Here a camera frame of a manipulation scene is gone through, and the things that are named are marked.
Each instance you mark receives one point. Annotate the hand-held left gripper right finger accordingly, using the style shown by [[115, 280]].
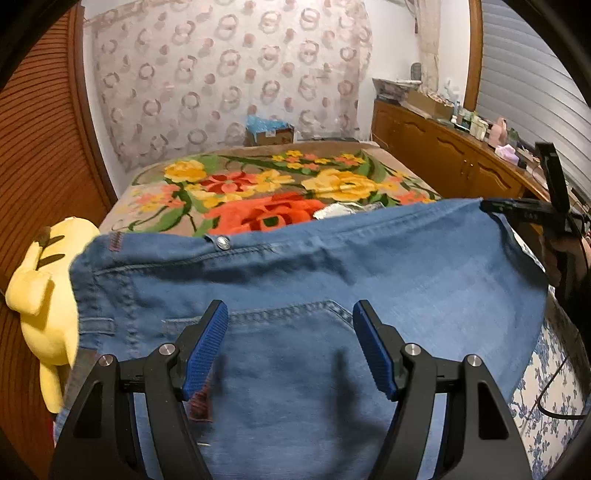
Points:
[[376, 350]]

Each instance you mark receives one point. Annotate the blue white floral bedsheet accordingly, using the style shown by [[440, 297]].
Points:
[[549, 369]]

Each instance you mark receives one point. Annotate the yellow plush toy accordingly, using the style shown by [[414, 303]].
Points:
[[46, 295]]

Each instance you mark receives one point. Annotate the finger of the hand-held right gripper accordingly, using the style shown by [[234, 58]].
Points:
[[512, 207]]

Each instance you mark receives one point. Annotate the person's right hand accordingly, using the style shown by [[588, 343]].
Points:
[[554, 261]]

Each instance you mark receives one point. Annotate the colourful flower blanket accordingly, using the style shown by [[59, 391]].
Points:
[[258, 184]]

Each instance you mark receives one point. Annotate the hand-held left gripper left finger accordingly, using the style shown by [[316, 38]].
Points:
[[207, 350]]

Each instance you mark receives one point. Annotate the cardboard box with blue bag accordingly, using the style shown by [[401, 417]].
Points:
[[270, 131]]

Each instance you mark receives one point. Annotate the pink figurine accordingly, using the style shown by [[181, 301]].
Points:
[[498, 133]]

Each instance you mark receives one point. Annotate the pink tissue pack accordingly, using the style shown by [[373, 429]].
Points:
[[508, 153]]

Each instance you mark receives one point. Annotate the wooden sideboard cabinet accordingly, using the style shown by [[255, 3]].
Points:
[[438, 147]]

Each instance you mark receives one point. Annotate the blue denim pants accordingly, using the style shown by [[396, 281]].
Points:
[[300, 277]]

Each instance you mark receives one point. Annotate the wooden louvered door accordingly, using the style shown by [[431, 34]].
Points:
[[37, 161]]

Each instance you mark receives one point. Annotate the open cardboard box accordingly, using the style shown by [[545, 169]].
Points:
[[427, 105]]

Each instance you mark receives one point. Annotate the patterned flat box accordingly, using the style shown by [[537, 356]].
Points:
[[397, 88]]

